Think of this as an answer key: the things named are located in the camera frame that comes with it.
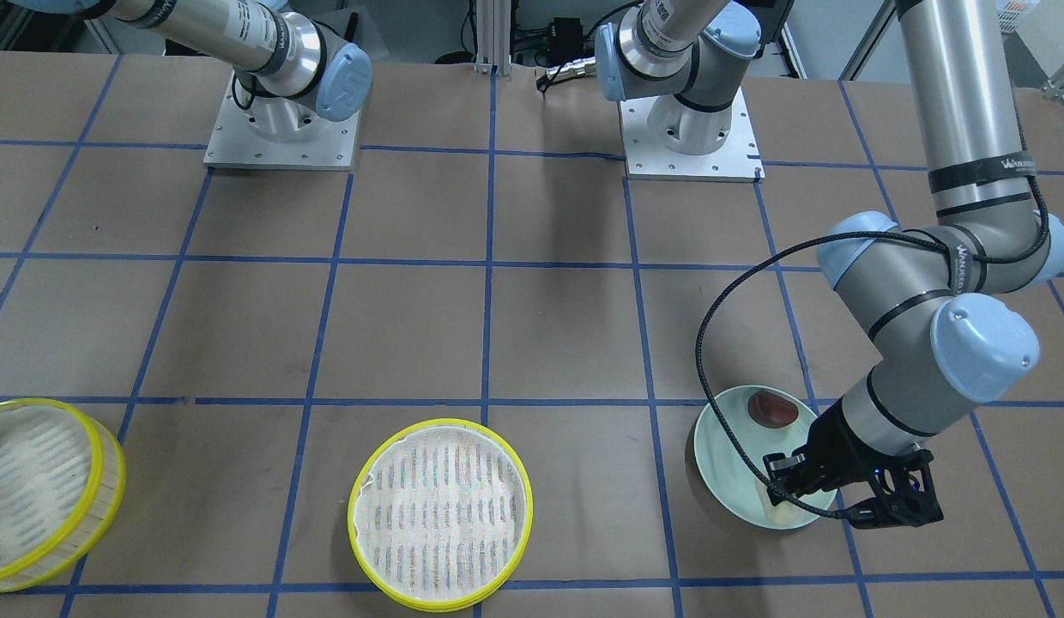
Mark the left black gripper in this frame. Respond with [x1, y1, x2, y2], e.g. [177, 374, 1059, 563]
[764, 402, 944, 528]

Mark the yellow rimmed steamer basket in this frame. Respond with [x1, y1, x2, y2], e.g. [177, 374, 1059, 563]
[0, 398, 127, 592]
[345, 418, 535, 613]

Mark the white bun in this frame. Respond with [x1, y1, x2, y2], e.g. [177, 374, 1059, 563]
[754, 478, 802, 530]

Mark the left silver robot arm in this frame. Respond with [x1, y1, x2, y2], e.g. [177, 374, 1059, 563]
[694, 1, 1064, 530]

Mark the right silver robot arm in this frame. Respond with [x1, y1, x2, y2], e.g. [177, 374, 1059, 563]
[15, 1, 372, 122]

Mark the brown bun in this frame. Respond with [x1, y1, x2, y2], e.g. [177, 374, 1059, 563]
[747, 391, 799, 429]

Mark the pale green plate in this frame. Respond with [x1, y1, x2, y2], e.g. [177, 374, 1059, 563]
[692, 385, 819, 530]

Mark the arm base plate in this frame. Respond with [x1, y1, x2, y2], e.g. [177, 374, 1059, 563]
[203, 76, 362, 172]
[618, 88, 766, 183]

